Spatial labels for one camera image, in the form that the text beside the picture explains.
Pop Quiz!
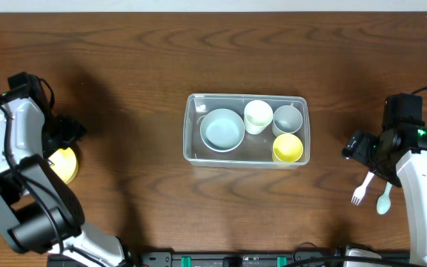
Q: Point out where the grey bowl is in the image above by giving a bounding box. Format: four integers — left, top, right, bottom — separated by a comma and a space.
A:
199, 108, 245, 153

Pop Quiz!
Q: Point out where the white cup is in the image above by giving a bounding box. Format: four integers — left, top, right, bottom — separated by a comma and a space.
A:
244, 100, 274, 135

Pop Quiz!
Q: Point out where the yellow bowl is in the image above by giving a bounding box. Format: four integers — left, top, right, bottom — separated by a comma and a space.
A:
47, 148, 79, 184

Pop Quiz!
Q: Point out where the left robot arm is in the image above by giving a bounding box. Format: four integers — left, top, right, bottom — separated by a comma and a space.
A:
0, 72, 135, 266

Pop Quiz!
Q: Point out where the grey cup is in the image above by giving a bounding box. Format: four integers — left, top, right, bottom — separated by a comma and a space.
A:
272, 105, 303, 136

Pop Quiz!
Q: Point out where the clear plastic container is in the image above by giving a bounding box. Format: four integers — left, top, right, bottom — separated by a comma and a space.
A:
183, 93, 311, 169

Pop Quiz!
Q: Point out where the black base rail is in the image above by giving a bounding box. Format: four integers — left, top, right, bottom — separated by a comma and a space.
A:
47, 243, 410, 267

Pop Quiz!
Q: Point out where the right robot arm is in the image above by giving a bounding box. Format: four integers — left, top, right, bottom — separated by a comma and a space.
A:
341, 93, 427, 266

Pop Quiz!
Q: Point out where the pale green plastic spoon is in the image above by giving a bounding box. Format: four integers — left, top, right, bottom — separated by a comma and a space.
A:
376, 182, 393, 215

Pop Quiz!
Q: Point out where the yellow cup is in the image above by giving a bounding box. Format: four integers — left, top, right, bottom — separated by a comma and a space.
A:
272, 133, 304, 162

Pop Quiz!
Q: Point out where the pale pink plastic fork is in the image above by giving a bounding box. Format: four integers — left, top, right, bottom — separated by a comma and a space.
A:
351, 171, 374, 205

